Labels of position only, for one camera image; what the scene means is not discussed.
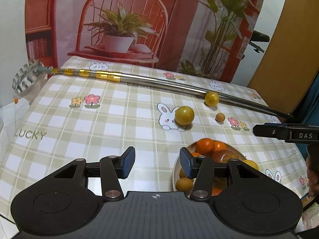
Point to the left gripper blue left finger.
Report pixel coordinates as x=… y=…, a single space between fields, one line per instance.
x=127 y=160

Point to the metal telescopic pole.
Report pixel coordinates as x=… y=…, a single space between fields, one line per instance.
x=30 y=72

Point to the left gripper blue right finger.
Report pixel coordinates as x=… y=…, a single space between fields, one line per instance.
x=188 y=163

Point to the small brown longan fruit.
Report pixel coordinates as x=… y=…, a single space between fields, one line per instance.
x=184 y=185

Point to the small brown longan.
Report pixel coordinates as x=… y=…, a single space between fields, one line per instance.
x=181 y=173
x=220 y=117

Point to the checkered bunny tablecloth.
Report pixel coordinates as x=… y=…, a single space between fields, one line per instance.
x=87 y=118

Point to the yellow round fruit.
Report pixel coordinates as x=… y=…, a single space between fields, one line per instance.
x=212 y=98

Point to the teal curtain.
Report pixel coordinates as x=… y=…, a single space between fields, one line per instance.
x=307 y=110

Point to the beige plate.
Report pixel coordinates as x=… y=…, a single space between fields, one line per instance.
x=177 y=166

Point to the large yellow grapefruit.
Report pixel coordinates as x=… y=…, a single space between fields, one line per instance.
x=251 y=163

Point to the yellow-green round fruit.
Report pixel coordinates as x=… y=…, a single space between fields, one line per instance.
x=184 y=115

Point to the orange tangerine small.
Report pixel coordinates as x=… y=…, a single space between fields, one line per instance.
x=216 y=191

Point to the person right hand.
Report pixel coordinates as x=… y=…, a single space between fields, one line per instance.
x=313 y=179

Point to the brownish red apple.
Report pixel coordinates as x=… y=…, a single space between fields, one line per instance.
x=223 y=156

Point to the printed room backdrop cloth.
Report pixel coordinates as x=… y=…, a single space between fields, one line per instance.
x=206 y=38

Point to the dark red apple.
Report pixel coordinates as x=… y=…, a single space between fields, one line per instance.
x=220 y=182

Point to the wooden door panel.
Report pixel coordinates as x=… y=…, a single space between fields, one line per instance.
x=290 y=63

